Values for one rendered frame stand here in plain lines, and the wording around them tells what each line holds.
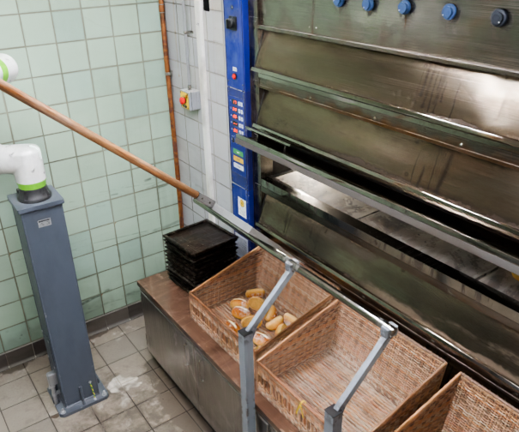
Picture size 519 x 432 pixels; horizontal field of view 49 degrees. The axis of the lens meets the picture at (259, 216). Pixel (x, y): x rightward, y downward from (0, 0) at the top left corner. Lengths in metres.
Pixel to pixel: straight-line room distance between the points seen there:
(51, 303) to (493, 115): 2.14
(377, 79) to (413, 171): 0.35
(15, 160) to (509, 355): 2.08
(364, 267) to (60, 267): 1.43
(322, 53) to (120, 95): 1.40
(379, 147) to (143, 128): 1.69
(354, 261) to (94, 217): 1.68
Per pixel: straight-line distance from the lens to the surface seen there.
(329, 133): 2.32
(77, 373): 3.23
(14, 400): 3.52
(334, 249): 2.49
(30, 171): 2.68
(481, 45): 1.83
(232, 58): 2.74
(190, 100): 3.12
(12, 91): 1.86
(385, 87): 2.05
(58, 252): 2.83
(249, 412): 2.36
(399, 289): 2.28
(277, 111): 2.58
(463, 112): 1.86
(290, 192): 2.64
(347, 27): 2.19
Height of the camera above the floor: 2.26
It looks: 27 degrees down
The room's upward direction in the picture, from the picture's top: 1 degrees counter-clockwise
